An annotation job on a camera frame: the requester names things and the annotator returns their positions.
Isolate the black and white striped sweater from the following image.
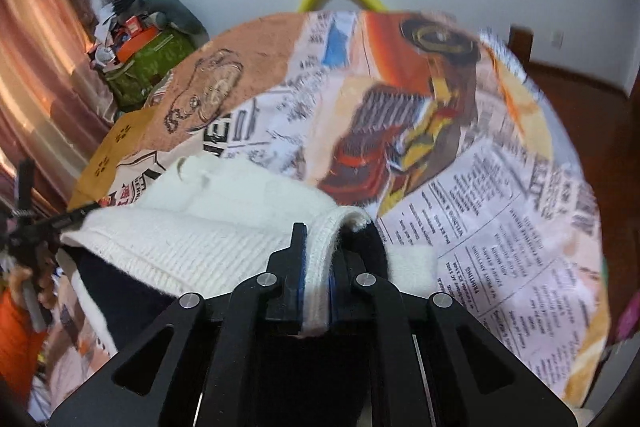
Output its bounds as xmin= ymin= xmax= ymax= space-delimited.
xmin=60 ymin=154 xmax=440 ymax=356

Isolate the person's left hand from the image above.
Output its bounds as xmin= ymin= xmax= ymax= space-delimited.
xmin=9 ymin=249 xmax=56 ymax=310

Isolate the pink striped curtain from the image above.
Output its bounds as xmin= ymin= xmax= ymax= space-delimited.
xmin=1 ymin=0 xmax=116 ymax=213

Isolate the newspaper print bed blanket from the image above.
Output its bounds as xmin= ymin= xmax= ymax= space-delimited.
xmin=104 ymin=12 xmax=610 ymax=407

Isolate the orange shoe box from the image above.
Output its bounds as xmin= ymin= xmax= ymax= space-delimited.
xmin=116 ymin=27 xmax=160 ymax=63

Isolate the grey plush toy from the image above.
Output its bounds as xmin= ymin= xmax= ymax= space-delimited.
xmin=136 ymin=0 xmax=209 ymax=49

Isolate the wooden bed post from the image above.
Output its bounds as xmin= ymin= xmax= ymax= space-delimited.
xmin=508 ymin=25 xmax=534 ymax=67

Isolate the white wall socket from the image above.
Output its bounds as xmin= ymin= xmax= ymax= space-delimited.
xmin=550 ymin=30 xmax=564 ymax=49

